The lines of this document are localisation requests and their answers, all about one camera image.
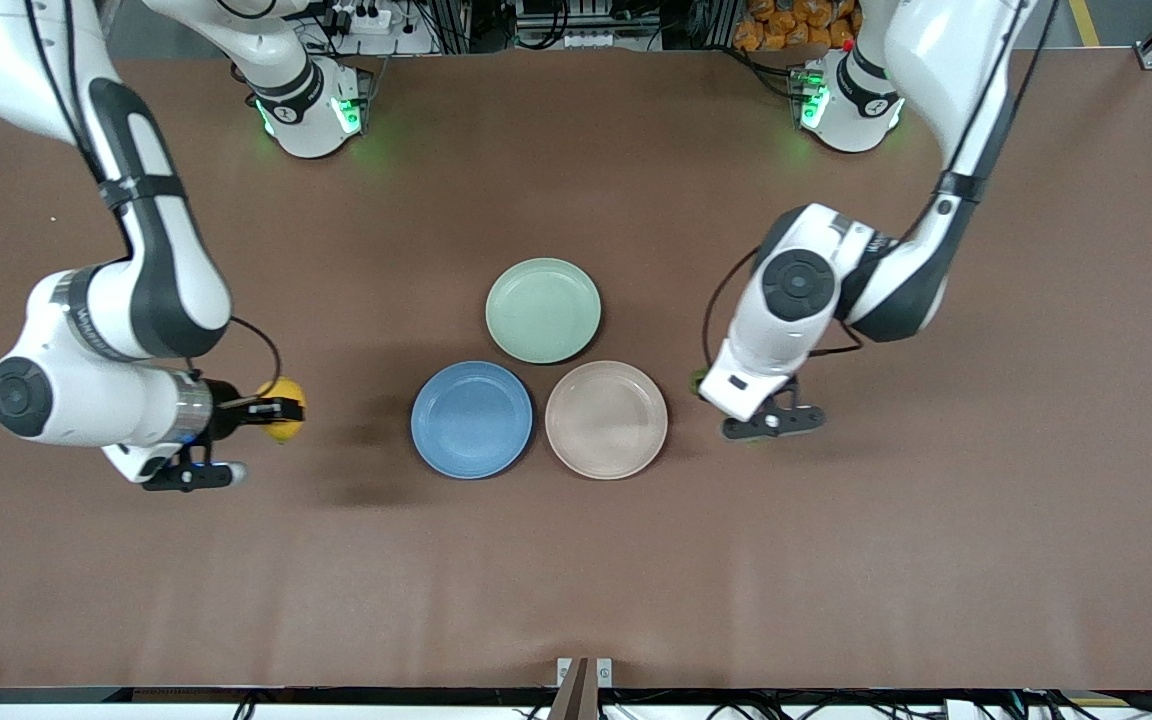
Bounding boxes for yellow lemon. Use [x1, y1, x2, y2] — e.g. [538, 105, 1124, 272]
[254, 376, 308, 445]

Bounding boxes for beige plate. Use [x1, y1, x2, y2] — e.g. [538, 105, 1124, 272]
[544, 360, 669, 481]

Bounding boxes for blue plate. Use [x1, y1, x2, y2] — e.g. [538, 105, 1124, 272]
[410, 360, 535, 480]

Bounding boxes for green plate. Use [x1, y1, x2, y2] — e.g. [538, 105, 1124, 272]
[485, 258, 603, 365]

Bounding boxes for bag of orange items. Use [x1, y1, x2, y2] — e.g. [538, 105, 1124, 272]
[732, 0, 862, 53]

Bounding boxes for white power strip with plugs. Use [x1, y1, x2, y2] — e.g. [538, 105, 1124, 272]
[329, 3, 394, 37]

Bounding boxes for long white power strip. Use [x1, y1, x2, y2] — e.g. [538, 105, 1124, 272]
[534, 30, 619, 51]

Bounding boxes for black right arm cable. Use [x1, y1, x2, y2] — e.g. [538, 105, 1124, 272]
[24, 0, 283, 389]

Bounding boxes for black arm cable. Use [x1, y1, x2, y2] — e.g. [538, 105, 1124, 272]
[24, 0, 283, 389]
[702, 0, 1055, 376]

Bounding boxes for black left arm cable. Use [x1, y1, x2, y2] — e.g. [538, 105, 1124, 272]
[702, 0, 1055, 376]

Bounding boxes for metal table edge bracket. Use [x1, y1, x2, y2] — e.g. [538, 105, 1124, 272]
[555, 656, 615, 720]

